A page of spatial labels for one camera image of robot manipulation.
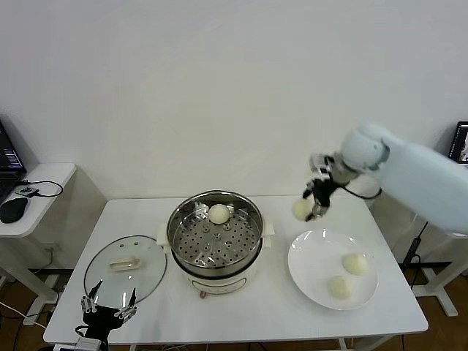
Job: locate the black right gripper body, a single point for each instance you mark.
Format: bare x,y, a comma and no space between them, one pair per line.
322,191

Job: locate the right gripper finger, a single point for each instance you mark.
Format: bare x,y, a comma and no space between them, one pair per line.
308,191
320,211

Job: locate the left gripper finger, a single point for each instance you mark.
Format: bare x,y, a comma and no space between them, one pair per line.
89,304
128,311

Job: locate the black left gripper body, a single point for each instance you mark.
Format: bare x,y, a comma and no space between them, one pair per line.
102,318

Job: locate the white steamed baozi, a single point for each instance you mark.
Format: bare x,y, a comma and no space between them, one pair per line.
354,263
340,287
219,214
301,211

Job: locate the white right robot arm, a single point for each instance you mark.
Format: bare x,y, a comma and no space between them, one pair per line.
420,183

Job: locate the stainless steel steamer basket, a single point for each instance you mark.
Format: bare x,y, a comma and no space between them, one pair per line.
252,223

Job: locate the white round plate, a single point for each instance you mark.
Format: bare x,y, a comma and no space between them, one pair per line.
318,263

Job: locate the cream electric cooker base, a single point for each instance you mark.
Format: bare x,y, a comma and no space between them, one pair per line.
219,283

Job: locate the black computer mouse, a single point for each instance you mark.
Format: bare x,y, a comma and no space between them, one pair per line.
14,210

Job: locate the white side table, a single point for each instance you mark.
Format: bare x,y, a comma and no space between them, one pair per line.
431,289
47,183

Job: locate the small black usb hub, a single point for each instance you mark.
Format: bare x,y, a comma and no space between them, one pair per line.
28,191

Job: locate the open black laptop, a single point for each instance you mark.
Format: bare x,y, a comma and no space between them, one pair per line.
460,142
9,161

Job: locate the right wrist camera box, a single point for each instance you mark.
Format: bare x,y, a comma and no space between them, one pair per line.
323,164

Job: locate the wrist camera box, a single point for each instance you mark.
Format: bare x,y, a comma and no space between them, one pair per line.
323,164
87,344

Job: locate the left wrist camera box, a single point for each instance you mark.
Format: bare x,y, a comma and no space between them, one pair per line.
87,344

